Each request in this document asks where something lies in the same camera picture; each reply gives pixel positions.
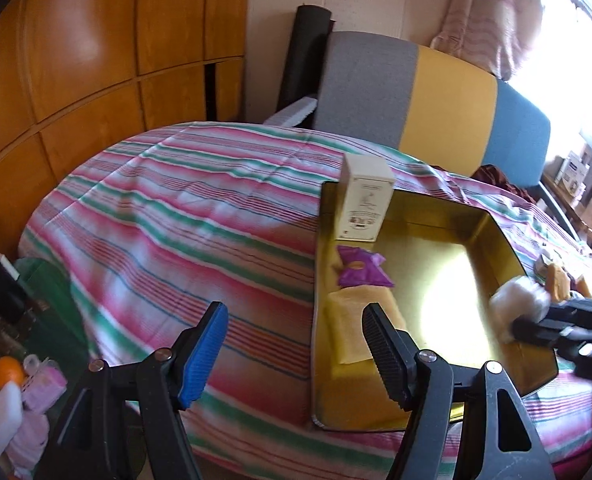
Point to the striped bed sheet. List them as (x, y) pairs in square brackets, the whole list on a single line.
[(175, 240)]

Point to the dark red cloth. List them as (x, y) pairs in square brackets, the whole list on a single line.
[(496, 176)]

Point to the cream sock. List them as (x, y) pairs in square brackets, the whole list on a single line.
[(518, 297)]

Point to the orange ball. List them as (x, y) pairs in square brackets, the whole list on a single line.
[(9, 371)]

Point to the grey yellow blue headboard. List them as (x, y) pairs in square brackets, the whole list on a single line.
[(451, 100)]

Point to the pink patterned curtain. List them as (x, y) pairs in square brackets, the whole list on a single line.
[(481, 25)]

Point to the cracker snack packet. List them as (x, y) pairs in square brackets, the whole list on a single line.
[(348, 320)]

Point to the white ribbed board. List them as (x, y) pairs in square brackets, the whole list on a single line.
[(291, 114)]

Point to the gold metal tray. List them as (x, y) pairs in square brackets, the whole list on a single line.
[(441, 270)]

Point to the white plastic bottle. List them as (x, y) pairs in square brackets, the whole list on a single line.
[(3, 417)]

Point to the pink wrapped packages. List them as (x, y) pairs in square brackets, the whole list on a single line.
[(38, 410)]

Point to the white printed box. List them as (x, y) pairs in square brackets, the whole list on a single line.
[(573, 170)]

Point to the small orange toy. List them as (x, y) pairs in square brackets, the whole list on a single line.
[(558, 280)]

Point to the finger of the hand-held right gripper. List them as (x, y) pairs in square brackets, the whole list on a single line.
[(581, 308), (538, 331)]

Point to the black rolled mat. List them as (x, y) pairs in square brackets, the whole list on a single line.
[(303, 60)]

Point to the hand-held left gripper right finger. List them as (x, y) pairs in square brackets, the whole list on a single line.
[(386, 355)]

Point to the purple snack packet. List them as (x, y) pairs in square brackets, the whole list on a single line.
[(361, 272)]

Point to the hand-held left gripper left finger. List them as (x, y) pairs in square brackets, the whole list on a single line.
[(203, 360)]

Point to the green plastic bag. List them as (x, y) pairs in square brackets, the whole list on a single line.
[(50, 300)]

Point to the wooden desk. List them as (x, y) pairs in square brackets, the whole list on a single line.
[(583, 222)]

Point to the cream cardboard box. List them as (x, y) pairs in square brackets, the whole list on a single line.
[(363, 200)]

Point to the wooden wardrobe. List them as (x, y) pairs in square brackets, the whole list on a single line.
[(85, 50)]

